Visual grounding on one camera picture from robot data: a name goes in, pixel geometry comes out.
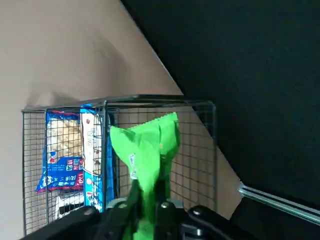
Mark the white snack package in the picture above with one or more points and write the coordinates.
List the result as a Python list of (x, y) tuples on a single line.
[(70, 202)]

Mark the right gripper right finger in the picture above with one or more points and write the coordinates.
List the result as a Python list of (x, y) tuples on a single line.
[(180, 225)]

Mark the blue snack bag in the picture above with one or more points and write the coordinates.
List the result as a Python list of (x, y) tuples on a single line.
[(62, 172)]

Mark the aluminium profile rail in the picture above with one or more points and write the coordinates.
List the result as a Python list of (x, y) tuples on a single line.
[(275, 201)]

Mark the green chips bag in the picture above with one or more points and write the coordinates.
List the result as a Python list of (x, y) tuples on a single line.
[(147, 150)]

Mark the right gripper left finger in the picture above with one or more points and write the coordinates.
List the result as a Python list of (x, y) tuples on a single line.
[(87, 225)]

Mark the long blue white cookie pack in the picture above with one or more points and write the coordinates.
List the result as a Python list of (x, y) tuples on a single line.
[(91, 150)]

